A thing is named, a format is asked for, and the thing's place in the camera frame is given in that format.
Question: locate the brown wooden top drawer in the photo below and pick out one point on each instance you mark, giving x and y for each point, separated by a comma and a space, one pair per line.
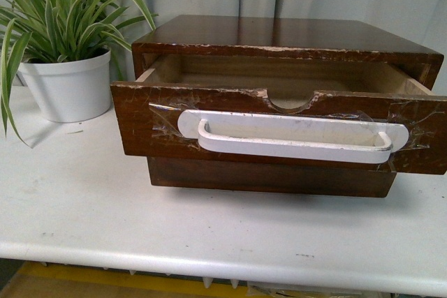
148, 109

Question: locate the white drawer handle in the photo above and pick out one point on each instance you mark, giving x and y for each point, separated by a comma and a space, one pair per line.
283, 136

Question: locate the brown wooden drawer cabinet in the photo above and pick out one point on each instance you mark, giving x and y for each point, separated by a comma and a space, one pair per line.
321, 40

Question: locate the white plant pot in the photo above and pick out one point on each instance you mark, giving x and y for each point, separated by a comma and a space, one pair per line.
70, 91

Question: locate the green spider plant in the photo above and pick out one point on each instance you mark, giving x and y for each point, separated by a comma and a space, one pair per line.
60, 31

